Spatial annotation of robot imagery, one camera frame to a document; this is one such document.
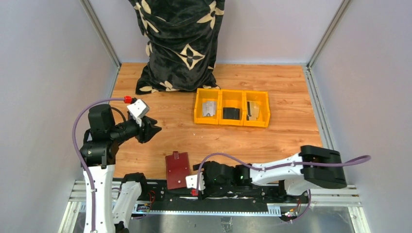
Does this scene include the red leather card holder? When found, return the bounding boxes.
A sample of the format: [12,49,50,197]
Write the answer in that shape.
[165,151,190,190]

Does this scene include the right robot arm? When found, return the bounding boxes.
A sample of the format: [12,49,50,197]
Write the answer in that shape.
[186,145,347,203]

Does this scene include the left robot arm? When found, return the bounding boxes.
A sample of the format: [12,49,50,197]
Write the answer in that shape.
[75,98,161,233]

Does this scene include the black credit card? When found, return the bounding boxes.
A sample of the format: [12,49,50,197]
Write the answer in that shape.
[223,107,241,120]

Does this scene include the beige credit card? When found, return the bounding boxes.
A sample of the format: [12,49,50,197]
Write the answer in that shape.
[246,101,261,121]

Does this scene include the yellow three-compartment bin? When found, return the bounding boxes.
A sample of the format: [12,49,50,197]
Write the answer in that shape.
[193,88,271,128]

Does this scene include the black floral blanket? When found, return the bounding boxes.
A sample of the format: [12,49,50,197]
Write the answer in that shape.
[130,0,225,95]

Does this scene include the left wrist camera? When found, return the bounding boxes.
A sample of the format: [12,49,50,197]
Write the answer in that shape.
[126,99,150,127]

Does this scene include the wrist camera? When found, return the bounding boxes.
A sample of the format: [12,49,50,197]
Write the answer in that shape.
[185,172,206,192]
[126,99,150,127]

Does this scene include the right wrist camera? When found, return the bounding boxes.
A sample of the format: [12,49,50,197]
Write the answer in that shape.
[185,172,206,192]

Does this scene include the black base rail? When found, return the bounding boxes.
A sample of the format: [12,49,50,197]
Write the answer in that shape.
[132,180,309,218]

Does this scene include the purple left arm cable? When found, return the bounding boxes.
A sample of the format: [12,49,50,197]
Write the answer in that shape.
[72,95,134,233]

